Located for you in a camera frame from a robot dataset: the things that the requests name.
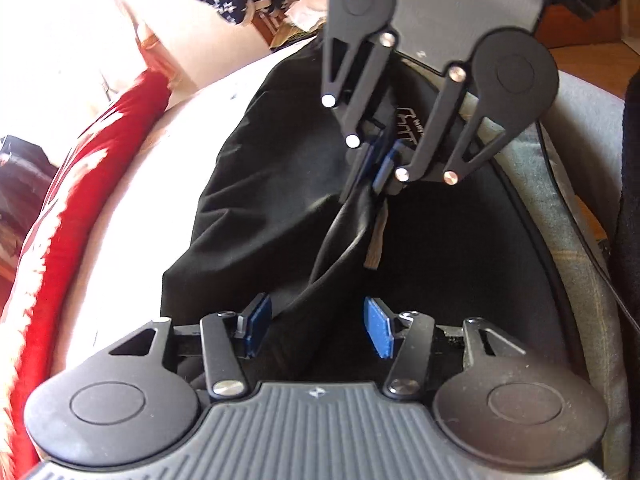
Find wooden chair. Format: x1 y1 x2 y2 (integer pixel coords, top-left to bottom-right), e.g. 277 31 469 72
250 0 321 51

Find red quilt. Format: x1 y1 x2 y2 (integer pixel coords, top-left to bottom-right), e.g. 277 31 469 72
0 70 171 466

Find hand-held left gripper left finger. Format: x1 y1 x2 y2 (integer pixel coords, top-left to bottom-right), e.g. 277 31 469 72
107 294 272 402

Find grey plaid bed blanket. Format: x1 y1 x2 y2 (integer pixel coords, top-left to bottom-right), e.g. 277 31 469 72
60 40 631 480

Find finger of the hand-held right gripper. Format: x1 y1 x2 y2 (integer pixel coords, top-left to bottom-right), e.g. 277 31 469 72
320 30 401 200
377 62 507 196

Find black jacket with badge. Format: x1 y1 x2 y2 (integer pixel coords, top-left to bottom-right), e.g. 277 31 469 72
0 135 57 281

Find black logo pants with drawstring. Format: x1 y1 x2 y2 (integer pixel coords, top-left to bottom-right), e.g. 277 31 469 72
162 42 556 386

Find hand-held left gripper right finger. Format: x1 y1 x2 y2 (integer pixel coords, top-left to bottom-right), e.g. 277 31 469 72
364 297 528 401

